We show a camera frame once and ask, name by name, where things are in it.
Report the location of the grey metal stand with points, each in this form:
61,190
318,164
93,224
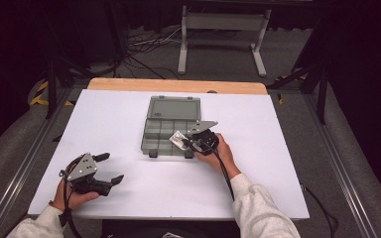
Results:
223,21

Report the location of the black metal stand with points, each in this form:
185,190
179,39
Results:
322,92
51,89

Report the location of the white table sheet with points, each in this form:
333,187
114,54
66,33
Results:
178,191

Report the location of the yellow black floor tape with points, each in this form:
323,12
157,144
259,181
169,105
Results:
41,100

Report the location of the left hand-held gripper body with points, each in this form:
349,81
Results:
83,168

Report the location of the person's left hand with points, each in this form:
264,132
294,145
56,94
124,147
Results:
63,198

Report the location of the white printed paper packet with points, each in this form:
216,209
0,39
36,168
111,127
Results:
177,138

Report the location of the person's right hand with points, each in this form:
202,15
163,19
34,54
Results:
223,158

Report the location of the grey transparent plastic storage box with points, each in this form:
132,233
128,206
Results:
165,132

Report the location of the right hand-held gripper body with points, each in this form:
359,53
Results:
206,139

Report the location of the aluminium floor rail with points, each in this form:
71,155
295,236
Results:
340,165
26,165

